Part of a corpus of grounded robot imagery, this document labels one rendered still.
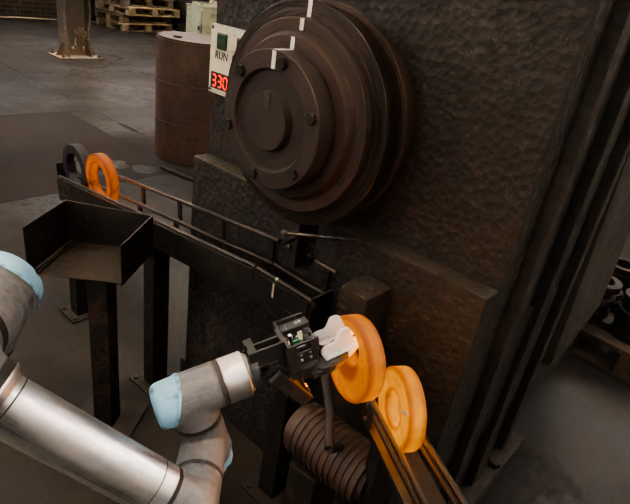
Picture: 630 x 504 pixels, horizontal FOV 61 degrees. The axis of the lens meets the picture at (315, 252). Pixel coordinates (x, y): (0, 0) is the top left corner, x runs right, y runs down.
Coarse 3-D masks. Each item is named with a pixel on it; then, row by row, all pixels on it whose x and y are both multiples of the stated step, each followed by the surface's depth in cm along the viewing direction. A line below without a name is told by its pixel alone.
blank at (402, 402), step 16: (400, 368) 99; (384, 384) 104; (400, 384) 97; (416, 384) 95; (384, 400) 104; (400, 400) 96; (416, 400) 93; (384, 416) 103; (400, 416) 96; (416, 416) 93; (400, 432) 96; (416, 432) 93; (400, 448) 96; (416, 448) 95
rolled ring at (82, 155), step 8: (72, 144) 195; (64, 152) 200; (72, 152) 196; (80, 152) 193; (64, 160) 202; (72, 160) 203; (80, 160) 193; (64, 168) 204; (72, 168) 204; (72, 176) 204
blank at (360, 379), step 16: (352, 320) 93; (368, 320) 93; (368, 336) 90; (368, 352) 89; (384, 352) 90; (352, 368) 94; (368, 368) 89; (384, 368) 90; (336, 384) 99; (352, 384) 94; (368, 384) 89; (352, 400) 94; (368, 400) 93
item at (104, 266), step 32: (32, 224) 141; (64, 224) 157; (96, 224) 158; (128, 224) 156; (32, 256) 144; (64, 256) 153; (96, 256) 154; (128, 256) 142; (96, 288) 152; (96, 320) 157; (96, 352) 162; (96, 384) 168; (96, 416) 174; (128, 416) 180
